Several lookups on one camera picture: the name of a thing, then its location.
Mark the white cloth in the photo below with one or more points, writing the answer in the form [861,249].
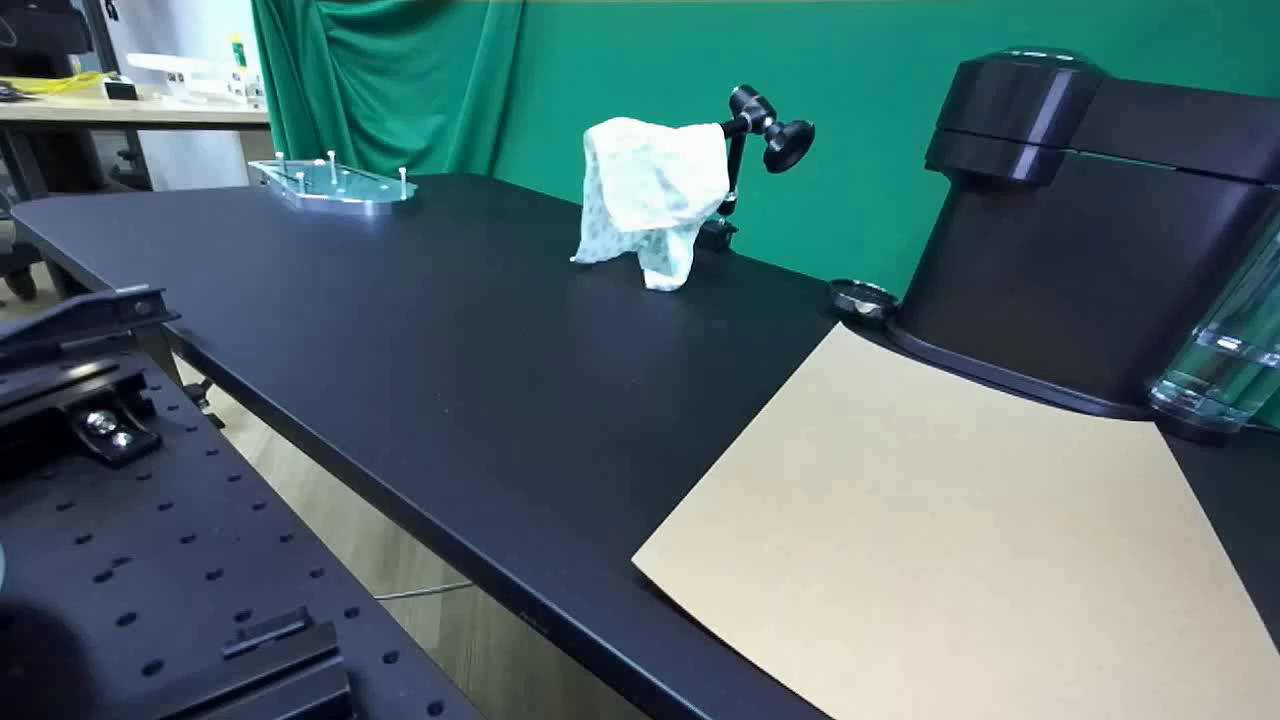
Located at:
[647,184]

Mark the small black round cap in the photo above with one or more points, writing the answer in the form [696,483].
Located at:
[861,299]

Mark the green backdrop curtain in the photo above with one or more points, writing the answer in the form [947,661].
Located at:
[800,94]

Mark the clear acrylic plate with bolts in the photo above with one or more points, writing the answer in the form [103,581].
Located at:
[333,184]

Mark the tan cardboard sheet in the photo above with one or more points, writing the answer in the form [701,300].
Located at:
[960,545]

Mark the black coffee machine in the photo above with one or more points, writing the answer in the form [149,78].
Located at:
[1086,226]

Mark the black perforated breadboard plate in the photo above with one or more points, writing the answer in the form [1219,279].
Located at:
[172,573]

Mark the wooden desk with clutter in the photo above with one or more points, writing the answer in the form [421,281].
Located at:
[120,102]

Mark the clear water tank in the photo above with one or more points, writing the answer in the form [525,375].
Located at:
[1224,350]

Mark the black articulated camera mount stand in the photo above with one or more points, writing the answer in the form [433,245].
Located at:
[769,133]

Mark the black metal clamp bracket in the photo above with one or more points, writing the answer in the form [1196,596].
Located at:
[83,366]

